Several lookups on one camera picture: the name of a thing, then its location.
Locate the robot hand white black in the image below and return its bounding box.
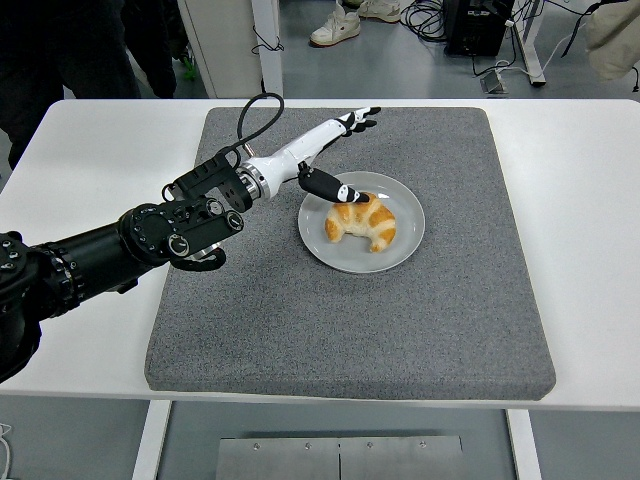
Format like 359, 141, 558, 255
248, 105, 382, 205

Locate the croissant bread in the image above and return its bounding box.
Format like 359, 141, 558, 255
324, 192, 398, 254

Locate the grey round plate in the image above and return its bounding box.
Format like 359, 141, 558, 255
298, 171, 427, 275

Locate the white sneaker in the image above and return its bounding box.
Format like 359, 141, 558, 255
357, 0, 402, 24
309, 7, 362, 48

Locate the white cabinet panel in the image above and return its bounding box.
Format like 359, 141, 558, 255
177, 0, 265, 99

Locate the green object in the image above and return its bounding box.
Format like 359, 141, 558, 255
177, 47, 196, 81

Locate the black garment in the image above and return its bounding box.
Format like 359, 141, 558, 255
122, 0, 177, 99

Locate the grey felt mat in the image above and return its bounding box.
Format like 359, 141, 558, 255
144, 106, 558, 403

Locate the grey foot pedal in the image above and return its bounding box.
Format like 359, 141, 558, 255
479, 69, 510, 95

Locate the black computer case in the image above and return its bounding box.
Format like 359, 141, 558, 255
444, 0, 516, 57

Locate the white desk leg with foot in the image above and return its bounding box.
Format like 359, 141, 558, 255
513, 0, 547, 90

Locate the person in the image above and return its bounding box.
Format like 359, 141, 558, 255
0, 0, 144, 171

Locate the white table leg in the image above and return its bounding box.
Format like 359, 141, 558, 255
130, 399, 173, 480
505, 408, 544, 480

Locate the beige fabric bag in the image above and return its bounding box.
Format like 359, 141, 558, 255
585, 0, 640, 81

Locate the white desk leg with cord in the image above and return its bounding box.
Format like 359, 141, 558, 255
249, 0, 285, 100

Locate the black cable bundle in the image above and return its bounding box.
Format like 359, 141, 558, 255
402, 0, 452, 44

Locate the thin white cable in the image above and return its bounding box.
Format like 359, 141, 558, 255
0, 423, 14, 476

